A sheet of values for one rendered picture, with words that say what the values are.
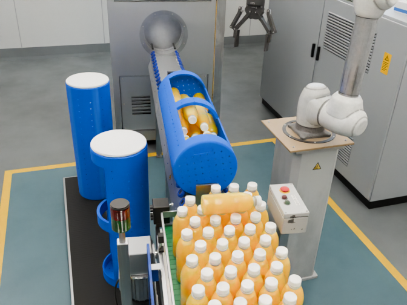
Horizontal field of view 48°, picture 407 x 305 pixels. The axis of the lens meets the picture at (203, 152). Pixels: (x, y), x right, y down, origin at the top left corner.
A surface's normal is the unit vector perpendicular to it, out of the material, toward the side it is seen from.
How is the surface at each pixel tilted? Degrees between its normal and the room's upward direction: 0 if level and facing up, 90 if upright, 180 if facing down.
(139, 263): 90
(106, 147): 0
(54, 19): 90
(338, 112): 82
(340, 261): 0
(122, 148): 0
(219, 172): 90
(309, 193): 90
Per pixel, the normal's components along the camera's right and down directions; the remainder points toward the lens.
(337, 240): 0.04, -0.87
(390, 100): -0.95, 0.12
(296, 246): 0.29, 0.48
